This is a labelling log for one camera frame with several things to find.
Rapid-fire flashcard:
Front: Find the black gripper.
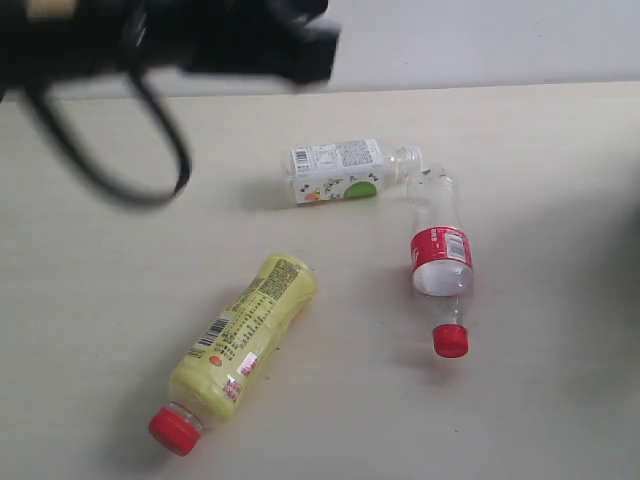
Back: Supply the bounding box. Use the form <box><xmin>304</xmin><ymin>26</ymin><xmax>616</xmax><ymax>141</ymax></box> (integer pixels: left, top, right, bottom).
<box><xmin>181</xmin><ymin>1</ymin><xmax>340</xmax><ymax>87</ymax></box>

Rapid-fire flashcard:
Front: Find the yellow bottle red cap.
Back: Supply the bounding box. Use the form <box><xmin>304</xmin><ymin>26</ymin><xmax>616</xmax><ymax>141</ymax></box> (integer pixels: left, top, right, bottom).
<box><xmin>148</xmin><ymin>254</ymin><xmax>317</xmax><ymax>456</ymax></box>

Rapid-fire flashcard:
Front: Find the clear cola bottle red cap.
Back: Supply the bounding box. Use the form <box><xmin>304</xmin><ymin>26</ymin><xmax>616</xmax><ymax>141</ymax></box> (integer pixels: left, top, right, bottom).
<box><xmin>407</xmin><ymin>165</ymin><xmax>474</xmax><ymax>359</ymax></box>

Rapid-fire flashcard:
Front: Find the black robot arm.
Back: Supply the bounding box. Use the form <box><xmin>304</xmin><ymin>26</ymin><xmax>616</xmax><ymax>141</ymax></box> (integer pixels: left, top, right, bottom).
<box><xmin>1</xmin><ymin>0</ymin><xmax>341</xmax><ymax>93</ymax></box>

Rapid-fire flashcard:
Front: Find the square clear bottle white label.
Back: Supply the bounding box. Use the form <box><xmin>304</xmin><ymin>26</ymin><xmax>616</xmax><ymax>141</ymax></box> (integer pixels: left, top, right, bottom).
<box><xmin>285</xmin><ymin>139</ymin><xmax>423</xmax><ymax>206</ymax></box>

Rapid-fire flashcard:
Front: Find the black cable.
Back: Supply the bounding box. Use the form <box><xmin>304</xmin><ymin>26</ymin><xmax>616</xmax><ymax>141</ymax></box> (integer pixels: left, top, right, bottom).
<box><xmin>19</xmin><ymin>49</ymin><xmax>194</xmax><ymax>209</ymax></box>

